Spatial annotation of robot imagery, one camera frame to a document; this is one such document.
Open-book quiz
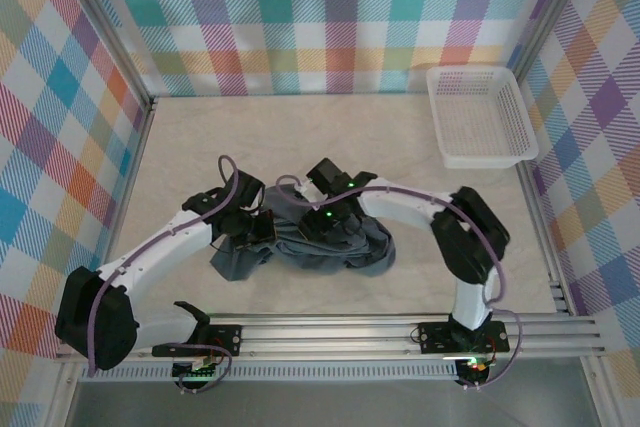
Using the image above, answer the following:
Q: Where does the grey-blue t-shirt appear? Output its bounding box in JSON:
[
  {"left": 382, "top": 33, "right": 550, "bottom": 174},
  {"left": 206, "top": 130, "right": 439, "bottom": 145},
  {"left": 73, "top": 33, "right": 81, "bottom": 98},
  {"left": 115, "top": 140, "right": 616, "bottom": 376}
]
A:
[{"left": 209, "top": 184, "right": 399, "bottom": 283}]

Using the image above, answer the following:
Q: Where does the white perforated plastic basket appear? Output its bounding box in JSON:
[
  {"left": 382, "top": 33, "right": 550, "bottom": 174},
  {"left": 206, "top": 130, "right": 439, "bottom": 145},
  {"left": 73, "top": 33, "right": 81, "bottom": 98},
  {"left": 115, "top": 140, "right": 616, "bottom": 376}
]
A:
[{"left": 425, "top": 65, "right": 540, "bottom": 171}]

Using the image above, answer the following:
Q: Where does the left green circuit board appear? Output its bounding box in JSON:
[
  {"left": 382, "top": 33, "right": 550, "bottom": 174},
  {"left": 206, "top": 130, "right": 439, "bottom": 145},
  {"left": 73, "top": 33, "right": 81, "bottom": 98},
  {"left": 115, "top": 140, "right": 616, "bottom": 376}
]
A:
[{"left": 172, "top": 359, "right": 221, "bottom": 381}]

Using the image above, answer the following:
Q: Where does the right circuit board with lights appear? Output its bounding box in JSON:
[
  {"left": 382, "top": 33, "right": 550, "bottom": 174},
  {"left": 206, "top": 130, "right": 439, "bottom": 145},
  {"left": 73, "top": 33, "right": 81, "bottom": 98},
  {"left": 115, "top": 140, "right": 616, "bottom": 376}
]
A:
[{"left": 457, "top": 356, "right": 494, "bottom": 379}]

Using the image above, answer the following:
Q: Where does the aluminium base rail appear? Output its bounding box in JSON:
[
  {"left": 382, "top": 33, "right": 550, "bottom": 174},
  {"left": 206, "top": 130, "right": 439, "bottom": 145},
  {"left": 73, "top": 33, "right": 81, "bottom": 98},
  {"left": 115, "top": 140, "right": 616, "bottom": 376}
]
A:
[{"left": 54, "top": 314, "right": 604, "bottom": 363}]

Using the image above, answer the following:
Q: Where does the aluminium left side rail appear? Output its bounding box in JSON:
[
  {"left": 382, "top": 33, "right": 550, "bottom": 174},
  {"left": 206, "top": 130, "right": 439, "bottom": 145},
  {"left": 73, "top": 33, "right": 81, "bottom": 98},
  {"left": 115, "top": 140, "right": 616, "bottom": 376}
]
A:
[{"left": 44, "top": 96, "right": 159, "bottom": 427}]

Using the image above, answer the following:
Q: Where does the grey slotted cable duct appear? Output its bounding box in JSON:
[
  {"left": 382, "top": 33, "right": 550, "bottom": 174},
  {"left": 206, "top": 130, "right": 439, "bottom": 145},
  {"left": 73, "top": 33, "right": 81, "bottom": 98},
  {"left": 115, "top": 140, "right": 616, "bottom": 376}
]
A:
[{"left": 79, "top": 364, "right": 459, "bottom": 383}]

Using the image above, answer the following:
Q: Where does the grey metal base plate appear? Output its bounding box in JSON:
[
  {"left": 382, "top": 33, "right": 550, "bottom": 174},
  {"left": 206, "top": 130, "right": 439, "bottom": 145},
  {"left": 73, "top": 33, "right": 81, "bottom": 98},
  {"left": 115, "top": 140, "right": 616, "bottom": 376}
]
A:
[{"left": 64, "top": 380, "right": 601, "bottom": 427}]

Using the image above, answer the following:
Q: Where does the aluminium left frame post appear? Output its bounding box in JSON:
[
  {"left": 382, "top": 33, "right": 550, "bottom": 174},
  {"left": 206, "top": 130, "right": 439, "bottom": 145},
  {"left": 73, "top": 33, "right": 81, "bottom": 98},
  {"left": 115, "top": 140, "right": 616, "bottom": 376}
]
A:
[{"left": 62, "top": 0, "right": 157, "bottom": 116}]

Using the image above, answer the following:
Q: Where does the aluminium frame post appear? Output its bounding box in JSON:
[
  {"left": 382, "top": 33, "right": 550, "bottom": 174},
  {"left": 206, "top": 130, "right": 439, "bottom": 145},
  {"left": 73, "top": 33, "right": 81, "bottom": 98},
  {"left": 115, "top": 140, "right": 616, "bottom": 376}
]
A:
[
  {"left": 62, "top": 0, "right": 157, "bottom": 116},
  {"left": 508, "top": 0, "right": 601, "bottom": 86}
]

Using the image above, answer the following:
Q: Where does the aluminium right frame post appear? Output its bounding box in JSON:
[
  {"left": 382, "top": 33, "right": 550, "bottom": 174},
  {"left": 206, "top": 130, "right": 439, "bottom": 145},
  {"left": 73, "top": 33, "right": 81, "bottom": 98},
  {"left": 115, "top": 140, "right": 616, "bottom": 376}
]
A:
[{"left": 508, "top": 0, "right": 601, "bottom": 86}]

